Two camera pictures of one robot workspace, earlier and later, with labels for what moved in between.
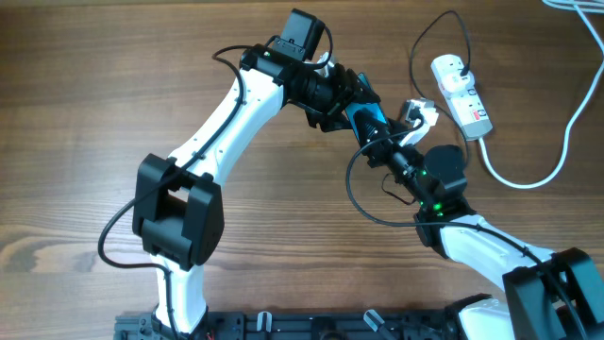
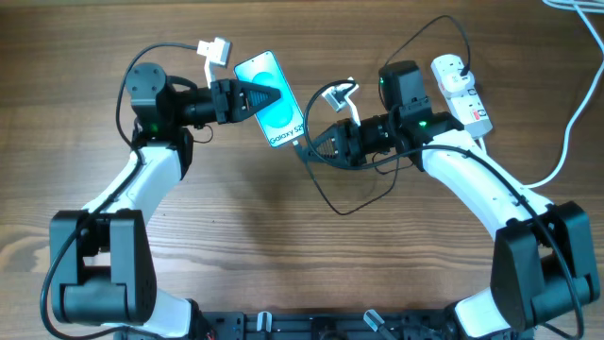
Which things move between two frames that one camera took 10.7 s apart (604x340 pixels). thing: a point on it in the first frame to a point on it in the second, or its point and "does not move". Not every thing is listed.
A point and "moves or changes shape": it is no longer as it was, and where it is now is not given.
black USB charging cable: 466,68 moves or changes shape
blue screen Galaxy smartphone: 374,108 to 280,120
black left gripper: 347,87 to 231,108
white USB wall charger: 454,83 does not move
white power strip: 468,110 does not move
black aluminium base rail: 303,325 does not move
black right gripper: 386,139 to 355,156
